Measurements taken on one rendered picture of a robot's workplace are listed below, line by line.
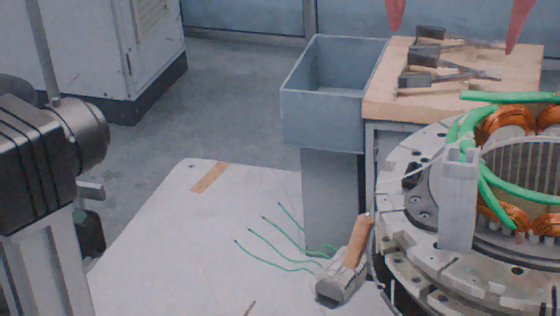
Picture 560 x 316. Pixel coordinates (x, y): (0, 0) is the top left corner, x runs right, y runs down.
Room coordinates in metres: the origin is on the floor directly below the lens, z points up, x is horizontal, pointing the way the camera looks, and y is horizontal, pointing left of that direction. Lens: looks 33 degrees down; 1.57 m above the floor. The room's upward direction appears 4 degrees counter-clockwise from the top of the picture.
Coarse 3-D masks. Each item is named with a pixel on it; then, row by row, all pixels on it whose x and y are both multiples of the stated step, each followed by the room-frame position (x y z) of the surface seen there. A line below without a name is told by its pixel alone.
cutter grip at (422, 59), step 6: (408, 54) 0.96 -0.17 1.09; (414, 54) 0.96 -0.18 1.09; (420, 54) 0.95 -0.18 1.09; (426, 54) 0.95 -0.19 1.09; (432, 54) 0.95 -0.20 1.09; (408, 60) 0.96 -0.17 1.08; (414, 60) 0.96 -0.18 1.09; (420, 60) 0.95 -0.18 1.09; (426, 60) 0.95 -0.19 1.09; (432, 60) 0.94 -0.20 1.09; (426, 66) 0.95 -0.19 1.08; (432, 66) 0.94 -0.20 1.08
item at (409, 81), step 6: (402, 78) 0.90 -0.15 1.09; (408, 78) 0.90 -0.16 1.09; (414, 78) 0.90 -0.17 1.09; (420, 78) 0.90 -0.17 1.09; (426, 78) 0.89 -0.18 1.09; (402, 84) 0.90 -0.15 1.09; (408, 84) 0.90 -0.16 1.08; (414, 84) 0.90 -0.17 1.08; (420, 84) 0.90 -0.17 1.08; (426, 84) 0.89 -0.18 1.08
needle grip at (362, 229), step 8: (360, 216) 0.67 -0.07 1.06; (360, 224) 0.66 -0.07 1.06; (368, 224) 0.66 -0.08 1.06; (352, 232) 0.67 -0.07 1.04; (360, 232) 0.66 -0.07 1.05; (368, 232) 0.66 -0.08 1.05; (352, 240) 0.67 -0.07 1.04; (360, 240) 0.66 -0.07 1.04; (352, 248) 0.66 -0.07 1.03; (360, 248) 0.66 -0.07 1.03; (344, 256) 0.67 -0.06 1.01; (352, 256) 0.66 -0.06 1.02; (360, 256) 0.66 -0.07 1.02; (344, 264) 0.67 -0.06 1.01; (352, 264) 0.66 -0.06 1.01
